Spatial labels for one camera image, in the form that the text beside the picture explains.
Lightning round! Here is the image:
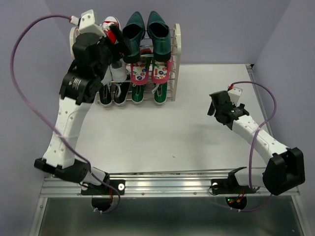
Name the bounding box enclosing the dark green leather shoe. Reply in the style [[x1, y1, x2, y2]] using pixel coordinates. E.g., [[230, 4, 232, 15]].
[[123, 11, 145, 64], [147, 11, 171, 62]]

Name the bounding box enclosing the pink patterned sandal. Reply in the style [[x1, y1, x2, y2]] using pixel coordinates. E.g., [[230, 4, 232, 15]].
[[151, 57, 173, 85], [130, 48, 153, 86]]

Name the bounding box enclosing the green sneaker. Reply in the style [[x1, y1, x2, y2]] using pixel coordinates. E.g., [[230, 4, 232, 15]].
[[131, 84, 145, 104], [152, 83, 168, 105]]

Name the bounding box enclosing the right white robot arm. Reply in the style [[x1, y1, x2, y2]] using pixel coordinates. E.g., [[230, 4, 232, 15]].
[[208, 88, 305, 196]]

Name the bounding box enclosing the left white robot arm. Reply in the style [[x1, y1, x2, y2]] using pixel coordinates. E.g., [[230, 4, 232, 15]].
[[34, 20, 129, 194]]

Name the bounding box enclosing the cream metal shoe shelf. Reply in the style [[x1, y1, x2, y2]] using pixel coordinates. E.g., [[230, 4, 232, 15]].
[[68, 23, 182, 105]]

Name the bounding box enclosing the right white sneaker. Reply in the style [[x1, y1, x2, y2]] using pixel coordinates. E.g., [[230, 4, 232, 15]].
[[110, 60, 127, 83]]

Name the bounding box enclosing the white sneaker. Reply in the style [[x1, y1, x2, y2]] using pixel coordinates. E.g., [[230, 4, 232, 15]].
[[110, 60, 127, 83], [101, 66, 112, 86]]

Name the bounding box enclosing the left white sneaker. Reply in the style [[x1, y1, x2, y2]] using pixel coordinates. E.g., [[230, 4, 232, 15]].
[[101, 66, 112, 86]]

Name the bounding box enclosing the right red sneaker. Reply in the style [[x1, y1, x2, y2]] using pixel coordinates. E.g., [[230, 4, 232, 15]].
[[101, 16, 121, 44]]

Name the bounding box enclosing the right black sneaker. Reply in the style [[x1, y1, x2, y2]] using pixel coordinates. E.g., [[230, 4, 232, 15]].
[[114, 82, 130, 106]]

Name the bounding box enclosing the black sneaker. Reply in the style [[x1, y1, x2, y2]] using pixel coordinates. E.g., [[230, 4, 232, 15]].
[[114, 82, 130, 106], [99, 83, 112, 107]]

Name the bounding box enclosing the left black sneaker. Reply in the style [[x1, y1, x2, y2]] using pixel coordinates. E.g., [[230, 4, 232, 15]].
[[99, 83, 112, 107]]

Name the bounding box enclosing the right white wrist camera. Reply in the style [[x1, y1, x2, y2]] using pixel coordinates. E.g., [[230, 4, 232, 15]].
[[227, 86, 243, 105]]

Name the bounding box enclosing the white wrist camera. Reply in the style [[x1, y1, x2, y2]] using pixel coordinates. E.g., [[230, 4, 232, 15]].
[[78, 9, 106, 36], [227, 86, 243, 105]]

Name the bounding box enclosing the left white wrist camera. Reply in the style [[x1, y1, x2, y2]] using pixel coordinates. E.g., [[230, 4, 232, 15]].
[[78, 9, 106, 36]]

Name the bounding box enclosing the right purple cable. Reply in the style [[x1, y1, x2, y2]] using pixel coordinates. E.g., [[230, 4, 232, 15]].
[[214, 81, 278, 213]]

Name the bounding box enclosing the purple cable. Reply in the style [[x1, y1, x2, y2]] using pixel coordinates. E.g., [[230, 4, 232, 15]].
[[214, 81, 278, 213], [10, 14, 121, 215]]

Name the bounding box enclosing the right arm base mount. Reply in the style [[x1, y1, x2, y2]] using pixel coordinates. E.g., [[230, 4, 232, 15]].
[[208, 178, 247, 210]]

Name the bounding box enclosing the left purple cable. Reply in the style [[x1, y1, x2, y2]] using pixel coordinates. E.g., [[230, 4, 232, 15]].
[[10, 14, 121, 215]]

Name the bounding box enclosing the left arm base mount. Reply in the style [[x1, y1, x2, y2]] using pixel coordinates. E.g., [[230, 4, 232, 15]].
[[80, 179, 126, 214]]

